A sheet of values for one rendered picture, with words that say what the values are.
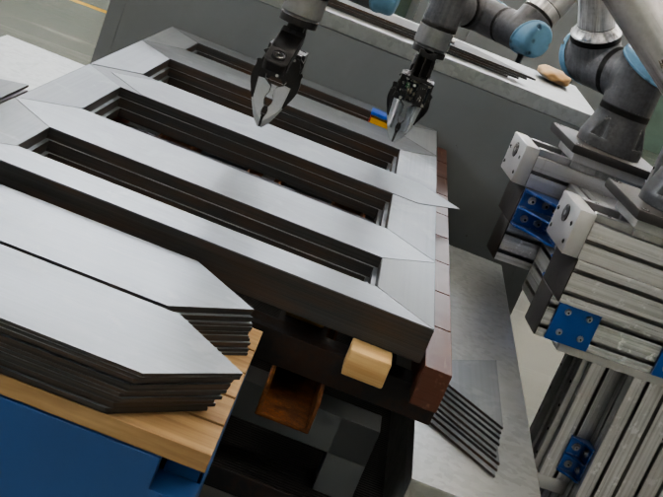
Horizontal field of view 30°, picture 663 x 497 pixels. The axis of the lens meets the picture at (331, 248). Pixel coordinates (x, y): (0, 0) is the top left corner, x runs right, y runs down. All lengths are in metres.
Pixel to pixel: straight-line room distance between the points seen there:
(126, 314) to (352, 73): 1.90
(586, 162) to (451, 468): 1.16
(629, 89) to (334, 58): 0.83
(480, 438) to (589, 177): 1.05
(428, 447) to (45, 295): 0.68
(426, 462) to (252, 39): 1.72
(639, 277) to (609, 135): 0.53
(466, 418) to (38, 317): 0.80
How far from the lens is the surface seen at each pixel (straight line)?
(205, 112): 2.43
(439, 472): 1.77
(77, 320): 1.37
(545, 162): 2.77
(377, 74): 3.23
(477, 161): 3.27
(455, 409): 1.93
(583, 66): 2.88
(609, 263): 2.33
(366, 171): 2.46
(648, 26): 2.18
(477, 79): 3.23
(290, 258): 1.76
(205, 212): 1.94
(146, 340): 1.38
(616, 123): 2.80
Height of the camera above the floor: 1.40
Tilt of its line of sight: 16 degrees down
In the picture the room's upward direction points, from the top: 22 degrees clockwise
